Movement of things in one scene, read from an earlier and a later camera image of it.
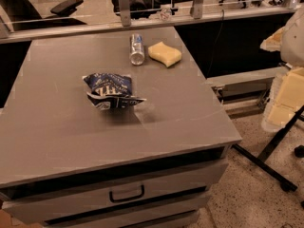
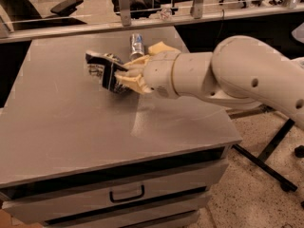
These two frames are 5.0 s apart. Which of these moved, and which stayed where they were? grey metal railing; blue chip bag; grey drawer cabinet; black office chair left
Moved: blue chip bag
Stayed: grey metal railing; black office chair left; grey drawer cabinet
